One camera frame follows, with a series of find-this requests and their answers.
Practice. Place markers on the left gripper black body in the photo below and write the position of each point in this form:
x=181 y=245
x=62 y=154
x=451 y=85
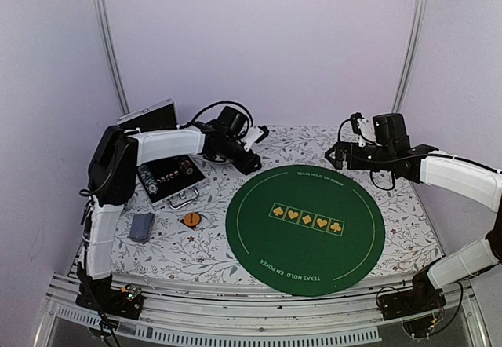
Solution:
x=245 y=166

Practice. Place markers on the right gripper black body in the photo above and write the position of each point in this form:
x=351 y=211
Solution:
x=365 y=163

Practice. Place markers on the aluminium poker chip case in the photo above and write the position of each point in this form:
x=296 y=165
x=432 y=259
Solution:
x=175 y=190

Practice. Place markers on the orange big blind button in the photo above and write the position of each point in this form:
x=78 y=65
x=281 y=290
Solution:
x=192 y=219

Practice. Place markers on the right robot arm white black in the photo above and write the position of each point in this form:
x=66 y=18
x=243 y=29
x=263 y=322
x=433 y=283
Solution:
x=385 y=146

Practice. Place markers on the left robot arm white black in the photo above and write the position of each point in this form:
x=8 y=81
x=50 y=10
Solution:
x=112 y=175

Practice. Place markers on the poker chip row right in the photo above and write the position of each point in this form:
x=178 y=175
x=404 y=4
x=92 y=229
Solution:
x=185 y=164

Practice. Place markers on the green round poker mat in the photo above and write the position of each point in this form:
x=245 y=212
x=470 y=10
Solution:
x=305 y=230

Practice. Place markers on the blue playing card deck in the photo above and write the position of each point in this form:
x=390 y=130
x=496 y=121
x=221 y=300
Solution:
x=141 y=227

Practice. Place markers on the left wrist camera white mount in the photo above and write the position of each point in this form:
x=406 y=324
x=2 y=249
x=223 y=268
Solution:
x=253 y=136

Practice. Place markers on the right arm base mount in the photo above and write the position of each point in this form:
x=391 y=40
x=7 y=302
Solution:
x=402 y=303

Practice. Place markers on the left aluminium frame post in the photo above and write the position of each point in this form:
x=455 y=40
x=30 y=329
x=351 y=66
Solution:
x=109 y=49

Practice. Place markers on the aluminium frame post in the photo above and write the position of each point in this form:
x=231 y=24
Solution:
x=109 y=49
x=419 y=10

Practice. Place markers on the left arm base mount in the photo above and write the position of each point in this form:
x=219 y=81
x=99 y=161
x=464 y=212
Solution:
x=110 y=302

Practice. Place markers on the right aluminium frame post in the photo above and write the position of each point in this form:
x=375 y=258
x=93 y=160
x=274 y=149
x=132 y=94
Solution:
x=419 y=10

